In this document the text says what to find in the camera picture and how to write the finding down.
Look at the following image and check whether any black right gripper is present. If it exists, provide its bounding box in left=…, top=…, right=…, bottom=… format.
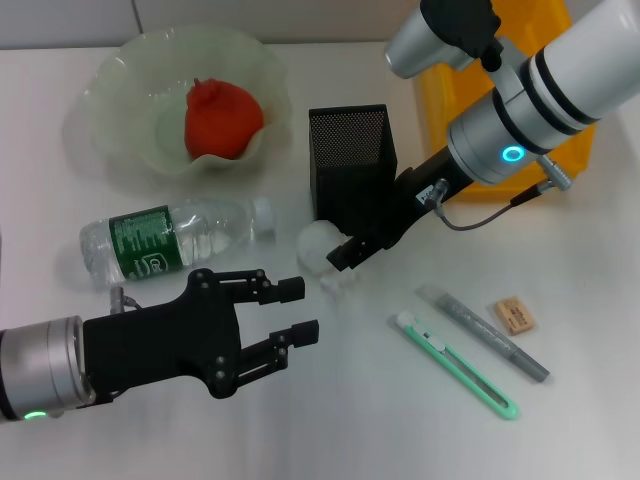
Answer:
left=325, top=146, right=477, bottom=274

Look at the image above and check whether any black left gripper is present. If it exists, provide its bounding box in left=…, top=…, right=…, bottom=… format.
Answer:
left=82, top=268, right=322, bottom=400

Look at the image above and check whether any pale green glass fruit plate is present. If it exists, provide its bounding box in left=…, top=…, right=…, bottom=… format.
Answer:
left=64, top=22, right=294, bottom=176

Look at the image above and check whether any grey marker pen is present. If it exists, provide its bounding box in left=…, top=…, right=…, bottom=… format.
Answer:
left=415, top=284, right=551, bottom=385

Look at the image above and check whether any tan eraser block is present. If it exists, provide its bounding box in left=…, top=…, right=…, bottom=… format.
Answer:
left=492, top=296, right=539, bottom=337

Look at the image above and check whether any yellow plastic storage bin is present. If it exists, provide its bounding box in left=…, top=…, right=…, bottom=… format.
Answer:
left=412, top=0, right=599, bottom=204

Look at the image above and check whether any white paper ball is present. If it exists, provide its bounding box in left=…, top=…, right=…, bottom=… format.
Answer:
left=295, top=222, right=361, bottom=296

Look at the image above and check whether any clear water bottle green label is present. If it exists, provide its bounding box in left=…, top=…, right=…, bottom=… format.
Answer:
left=79, top=196, right=277, bottom=290

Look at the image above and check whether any red-orange fruit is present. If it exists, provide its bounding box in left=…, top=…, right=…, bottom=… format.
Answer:
left=184, top=77, right=265, bottom=161

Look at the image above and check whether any mint green utility knife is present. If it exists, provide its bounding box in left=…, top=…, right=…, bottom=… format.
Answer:
left=394, top=310, right=521, bottom=421

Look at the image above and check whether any left arm gripper cable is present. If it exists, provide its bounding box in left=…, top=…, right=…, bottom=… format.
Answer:
left=108, top=285, right=144, bottom=314

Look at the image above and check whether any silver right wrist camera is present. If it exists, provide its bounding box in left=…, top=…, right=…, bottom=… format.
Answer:
left=384, top=0, right=504, bottom=80

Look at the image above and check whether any black mesh pen holder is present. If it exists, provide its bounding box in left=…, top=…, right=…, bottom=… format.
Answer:
left=308, top=103, right=399, bottom=236

